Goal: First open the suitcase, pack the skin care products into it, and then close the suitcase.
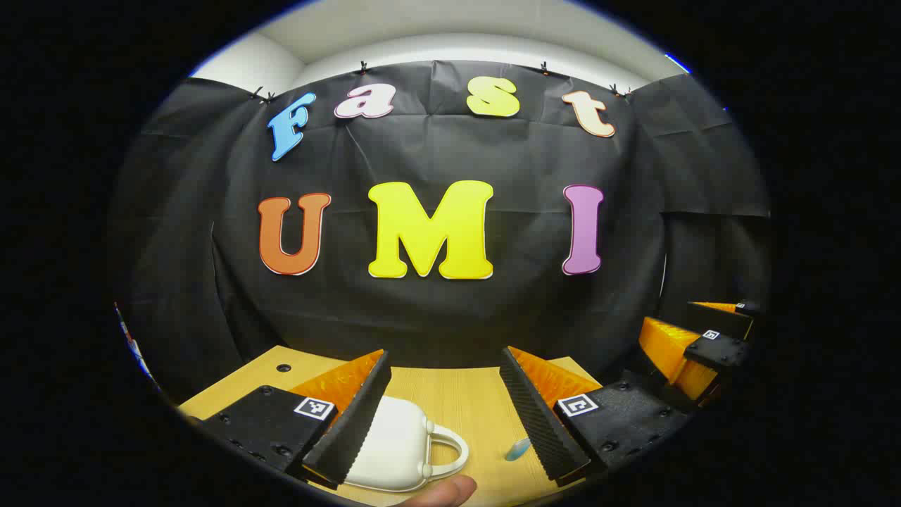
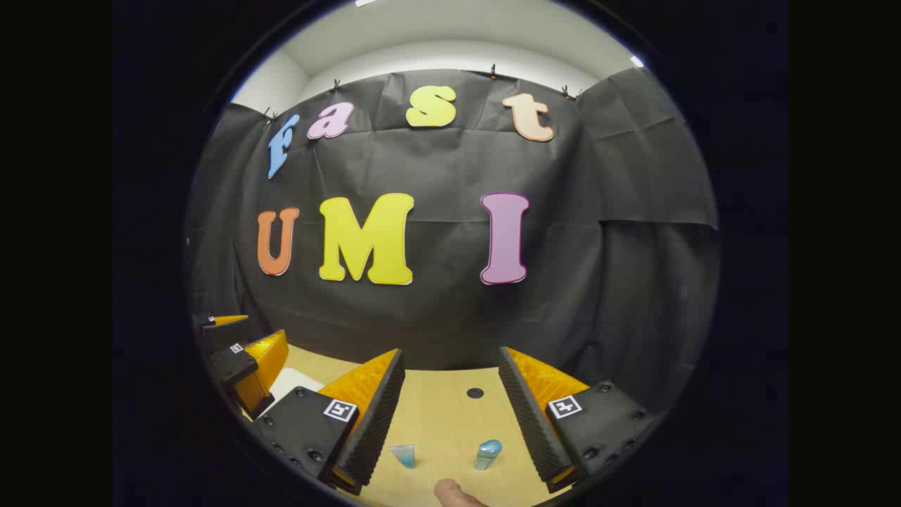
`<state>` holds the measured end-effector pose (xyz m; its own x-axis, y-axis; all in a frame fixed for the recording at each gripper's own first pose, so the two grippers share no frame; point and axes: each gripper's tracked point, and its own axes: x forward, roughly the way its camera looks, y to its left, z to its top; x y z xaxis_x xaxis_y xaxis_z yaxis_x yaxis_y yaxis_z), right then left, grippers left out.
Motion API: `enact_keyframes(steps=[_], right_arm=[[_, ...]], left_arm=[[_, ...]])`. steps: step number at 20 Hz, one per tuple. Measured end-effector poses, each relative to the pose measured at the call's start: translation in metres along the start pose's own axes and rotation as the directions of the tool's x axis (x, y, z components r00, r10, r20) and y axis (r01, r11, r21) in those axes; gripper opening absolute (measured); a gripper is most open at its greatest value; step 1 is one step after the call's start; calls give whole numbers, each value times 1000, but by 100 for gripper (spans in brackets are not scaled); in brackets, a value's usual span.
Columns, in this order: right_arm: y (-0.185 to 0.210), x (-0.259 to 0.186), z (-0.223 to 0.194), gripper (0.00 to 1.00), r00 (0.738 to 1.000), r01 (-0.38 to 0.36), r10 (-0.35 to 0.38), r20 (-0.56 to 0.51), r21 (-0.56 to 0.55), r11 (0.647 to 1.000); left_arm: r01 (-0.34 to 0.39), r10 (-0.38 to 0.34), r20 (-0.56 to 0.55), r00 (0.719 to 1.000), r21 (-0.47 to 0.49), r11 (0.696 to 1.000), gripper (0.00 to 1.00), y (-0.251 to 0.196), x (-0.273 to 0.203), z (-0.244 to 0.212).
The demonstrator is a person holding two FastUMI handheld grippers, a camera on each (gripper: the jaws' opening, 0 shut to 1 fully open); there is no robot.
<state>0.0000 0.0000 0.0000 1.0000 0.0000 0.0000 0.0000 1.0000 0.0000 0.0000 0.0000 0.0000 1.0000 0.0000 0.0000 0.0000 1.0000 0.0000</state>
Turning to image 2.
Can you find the blue capped clear bottle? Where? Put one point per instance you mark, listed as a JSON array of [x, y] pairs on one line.
[[487, 454]]

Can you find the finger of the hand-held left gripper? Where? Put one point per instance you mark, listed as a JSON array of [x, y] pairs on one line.
[[232, 362], [218, 336]]

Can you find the white suitcase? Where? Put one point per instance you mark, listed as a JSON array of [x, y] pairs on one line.
[[292, 384]]

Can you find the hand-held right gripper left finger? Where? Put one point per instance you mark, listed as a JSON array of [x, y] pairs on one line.
[[376, 429]]

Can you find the black backdrop cloth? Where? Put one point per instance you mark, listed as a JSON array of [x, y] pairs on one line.
[[436, 317]]

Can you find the black table grommet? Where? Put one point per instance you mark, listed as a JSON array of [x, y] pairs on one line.
[[475, 393]]

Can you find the translucent blue tube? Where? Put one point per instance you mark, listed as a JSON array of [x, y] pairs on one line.
[[403, 456]]

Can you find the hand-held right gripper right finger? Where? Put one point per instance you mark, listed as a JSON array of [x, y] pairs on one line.
[[531, 429]]

